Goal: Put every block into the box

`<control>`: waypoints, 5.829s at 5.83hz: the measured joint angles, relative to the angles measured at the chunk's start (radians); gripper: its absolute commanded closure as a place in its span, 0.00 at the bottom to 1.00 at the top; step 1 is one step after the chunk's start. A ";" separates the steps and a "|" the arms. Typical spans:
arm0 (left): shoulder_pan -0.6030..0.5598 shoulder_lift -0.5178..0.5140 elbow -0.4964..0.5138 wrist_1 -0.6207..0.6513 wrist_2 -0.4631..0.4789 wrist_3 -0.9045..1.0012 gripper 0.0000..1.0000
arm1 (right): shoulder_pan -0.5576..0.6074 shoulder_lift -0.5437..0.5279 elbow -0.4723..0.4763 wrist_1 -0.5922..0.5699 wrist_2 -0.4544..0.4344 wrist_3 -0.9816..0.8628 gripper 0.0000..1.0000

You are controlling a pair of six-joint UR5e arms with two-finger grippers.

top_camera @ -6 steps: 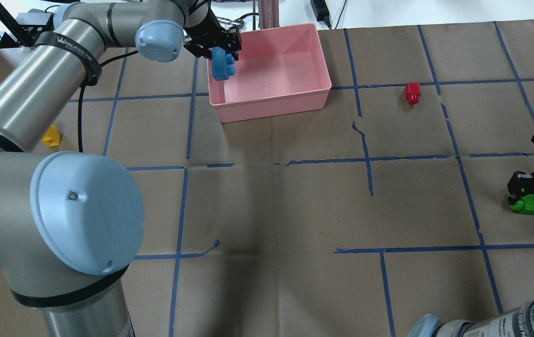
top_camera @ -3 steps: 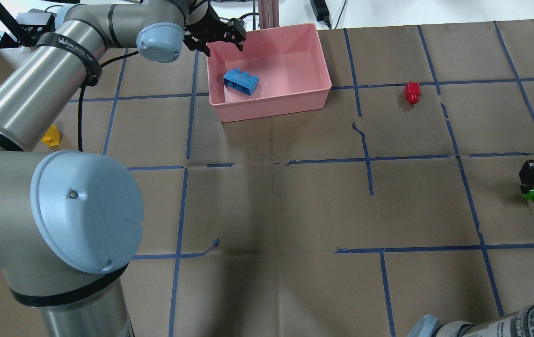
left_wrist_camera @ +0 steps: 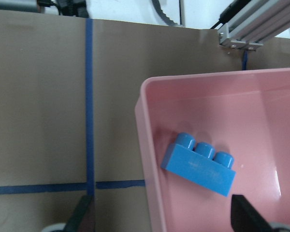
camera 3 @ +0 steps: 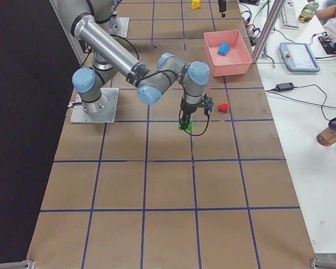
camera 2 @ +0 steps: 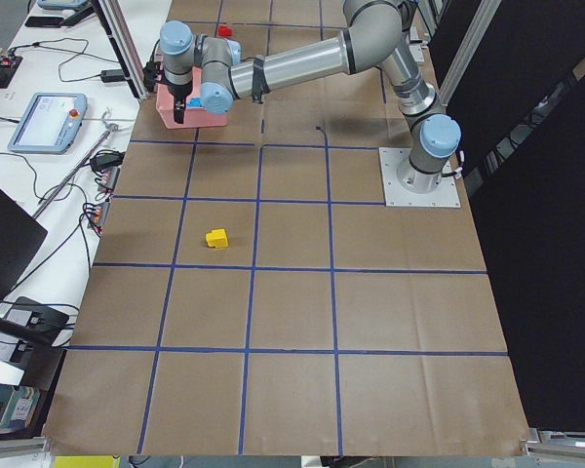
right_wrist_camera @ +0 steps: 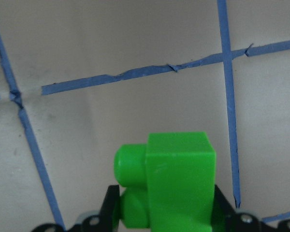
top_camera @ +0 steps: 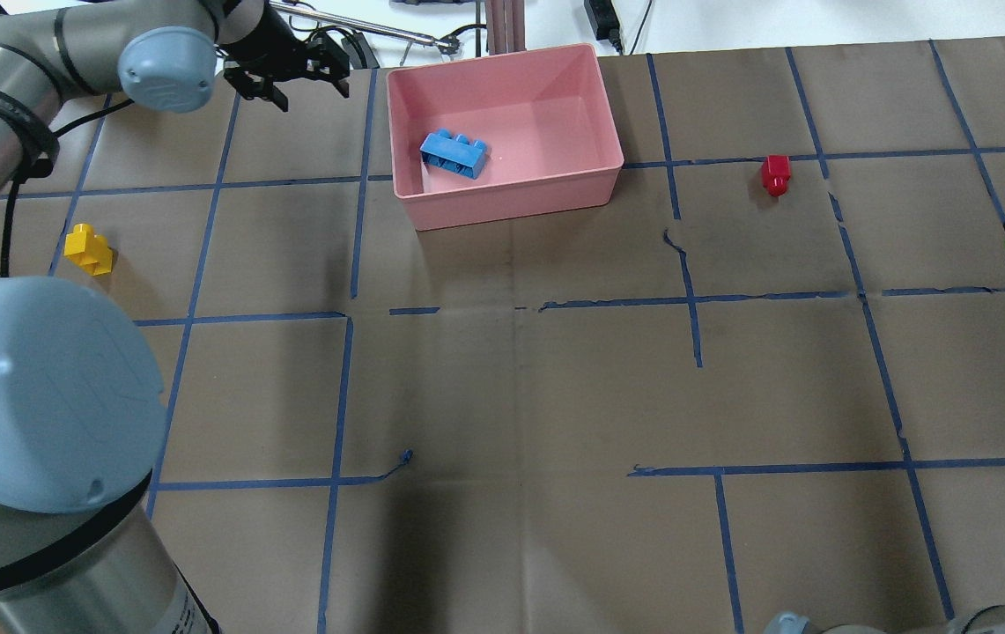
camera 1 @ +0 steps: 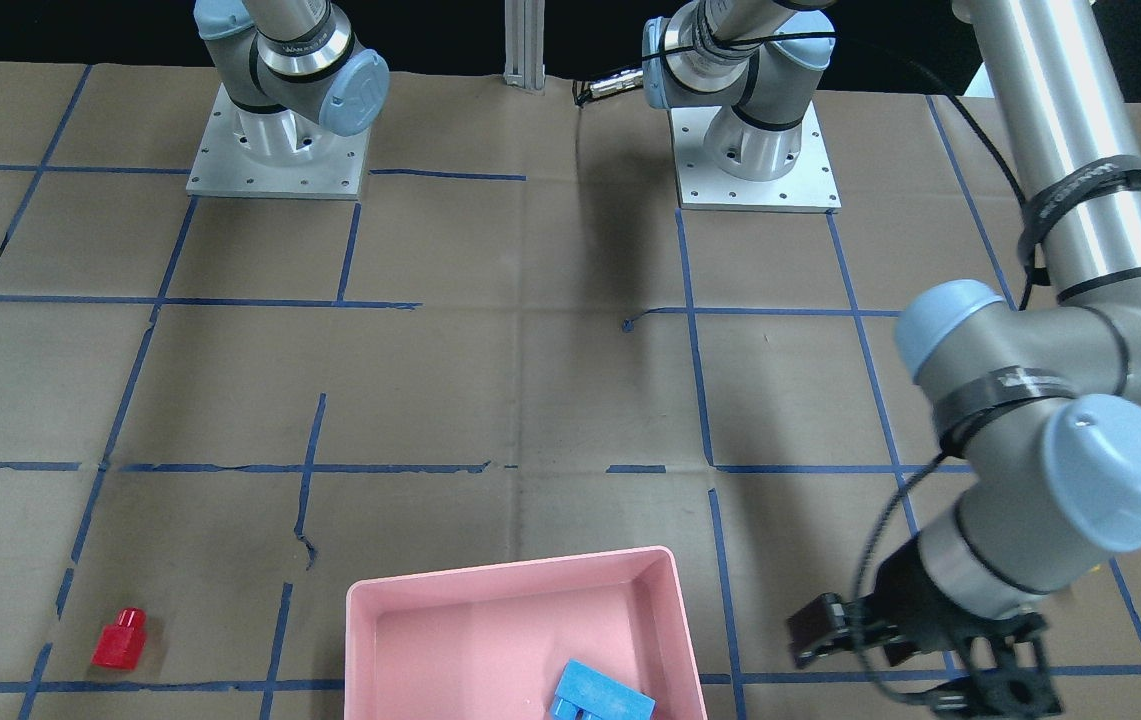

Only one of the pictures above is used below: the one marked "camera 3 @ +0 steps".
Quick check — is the brown water bottle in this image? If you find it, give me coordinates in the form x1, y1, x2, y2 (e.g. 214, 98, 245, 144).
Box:
316, 117, 336, 146

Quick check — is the red toy block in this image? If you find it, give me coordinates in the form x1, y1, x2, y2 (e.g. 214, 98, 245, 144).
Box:
217, 103, 230, 113

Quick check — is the teach pendant tablet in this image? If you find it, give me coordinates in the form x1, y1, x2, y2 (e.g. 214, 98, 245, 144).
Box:
279, 42, 320, 73

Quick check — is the green drink bottle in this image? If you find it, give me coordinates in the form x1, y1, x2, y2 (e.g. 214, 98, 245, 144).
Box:
298, 0, 319, 23

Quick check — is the blue toy block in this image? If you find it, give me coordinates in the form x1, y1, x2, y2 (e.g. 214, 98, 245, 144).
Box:
217, 43, 230, 57

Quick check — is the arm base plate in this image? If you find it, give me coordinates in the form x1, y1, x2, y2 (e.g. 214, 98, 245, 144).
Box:
70, 87, 119, 124
110, 17, 129, 38

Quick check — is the green toy block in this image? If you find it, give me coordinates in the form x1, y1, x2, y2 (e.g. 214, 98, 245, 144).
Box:
179, 119, 193, 132

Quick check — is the pink plastic box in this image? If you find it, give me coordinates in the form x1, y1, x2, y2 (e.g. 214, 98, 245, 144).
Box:
204, 30, 252, 77

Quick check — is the aluminium frame post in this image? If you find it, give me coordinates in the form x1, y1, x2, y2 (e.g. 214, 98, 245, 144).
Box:
252, 0, 285, 68

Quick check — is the white keyboard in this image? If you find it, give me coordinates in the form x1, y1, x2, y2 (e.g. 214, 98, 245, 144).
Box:
280, 0, 299, 30

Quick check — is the yellow toy block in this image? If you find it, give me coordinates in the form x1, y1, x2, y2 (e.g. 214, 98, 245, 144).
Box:
191, 0, 200, 10

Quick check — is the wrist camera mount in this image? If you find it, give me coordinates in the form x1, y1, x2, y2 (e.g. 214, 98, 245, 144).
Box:
202, 94, 214, 116

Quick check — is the black power adapter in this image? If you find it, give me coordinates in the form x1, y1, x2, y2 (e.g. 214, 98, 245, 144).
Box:
274, 82, 295, 92

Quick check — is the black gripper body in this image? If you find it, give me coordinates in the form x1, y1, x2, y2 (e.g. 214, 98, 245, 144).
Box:
179, 97, 206, 120
218, 0, 227, 13

